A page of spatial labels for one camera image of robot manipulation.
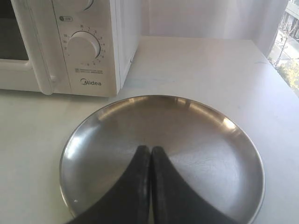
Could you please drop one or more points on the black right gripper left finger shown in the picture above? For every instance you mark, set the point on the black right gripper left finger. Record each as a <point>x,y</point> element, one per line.
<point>128,201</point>

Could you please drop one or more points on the white microwave door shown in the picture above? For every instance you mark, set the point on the white microwave door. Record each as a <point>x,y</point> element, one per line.
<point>22,62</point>

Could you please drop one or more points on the upper white power knob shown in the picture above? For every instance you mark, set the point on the upper white power knob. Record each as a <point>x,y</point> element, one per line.
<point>85,4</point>

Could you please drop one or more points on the white Midea microwave body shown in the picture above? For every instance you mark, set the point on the white Midea microwave body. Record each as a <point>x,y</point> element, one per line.
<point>116,24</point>

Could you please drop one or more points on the lower white timer knob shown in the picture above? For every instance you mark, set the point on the lower white timer knob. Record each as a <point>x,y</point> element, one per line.
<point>83,46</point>

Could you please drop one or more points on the round stainless steel plate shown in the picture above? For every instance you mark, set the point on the round stainless steel plate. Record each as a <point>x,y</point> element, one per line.
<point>213,155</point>

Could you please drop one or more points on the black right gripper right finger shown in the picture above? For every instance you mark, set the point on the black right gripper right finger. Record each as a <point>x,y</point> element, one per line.
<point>173,200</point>

